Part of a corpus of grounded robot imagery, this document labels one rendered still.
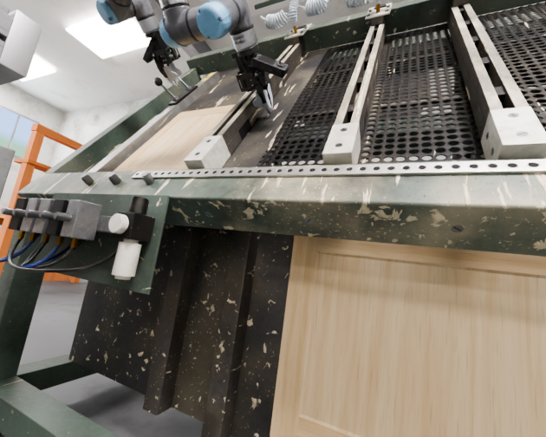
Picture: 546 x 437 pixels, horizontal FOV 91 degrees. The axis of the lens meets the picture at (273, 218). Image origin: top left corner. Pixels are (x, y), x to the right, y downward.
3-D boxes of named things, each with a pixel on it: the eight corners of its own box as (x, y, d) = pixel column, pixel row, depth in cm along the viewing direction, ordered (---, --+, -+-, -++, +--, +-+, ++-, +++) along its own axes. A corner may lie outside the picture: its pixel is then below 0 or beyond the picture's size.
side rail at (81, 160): (65, 194, 112) (43, 172, 105) (197, 86, 180) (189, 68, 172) (74, 194, 109) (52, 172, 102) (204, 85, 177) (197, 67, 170)
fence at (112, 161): (92, 182, 97) (84, 173, 95) (213, 80, 156) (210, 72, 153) (100, 182, 95) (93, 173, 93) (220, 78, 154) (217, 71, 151)
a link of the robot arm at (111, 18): (95, -14, 87) (123, -22, 92) (92, 9, 95) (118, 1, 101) (114, 11, 90) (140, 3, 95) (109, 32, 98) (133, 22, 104)
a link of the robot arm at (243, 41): (257, 24, 80) (247, 31, 75) (262, 42, 83) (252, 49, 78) (237, 30, 83) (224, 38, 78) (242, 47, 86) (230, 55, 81)
